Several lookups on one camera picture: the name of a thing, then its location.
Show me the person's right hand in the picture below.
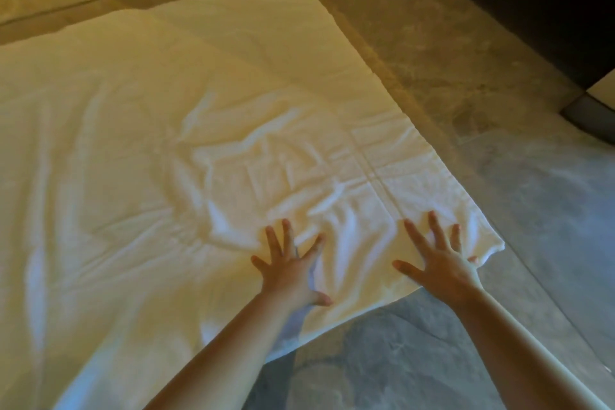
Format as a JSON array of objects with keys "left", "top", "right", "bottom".
[{"left": 393, "top": 210, "right": 484, "bottom": 308}]

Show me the person's left hand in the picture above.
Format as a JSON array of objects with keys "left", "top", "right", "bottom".
[{"left": 250, "top": 218, "right": 334, "bottom": 309}]

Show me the white towel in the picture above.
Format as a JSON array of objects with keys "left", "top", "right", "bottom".
[{"left": 0, "top": 0, "right": 505, "bottom": 410}]

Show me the person's right forearm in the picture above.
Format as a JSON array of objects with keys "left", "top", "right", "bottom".
[{"left": 451, "top": 289, "right": 606, "bottom": 410}]

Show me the person's left forearm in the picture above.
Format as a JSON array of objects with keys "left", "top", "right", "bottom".
[{"left": 143, "top": 289, "right": 308, "bottom": 410}]

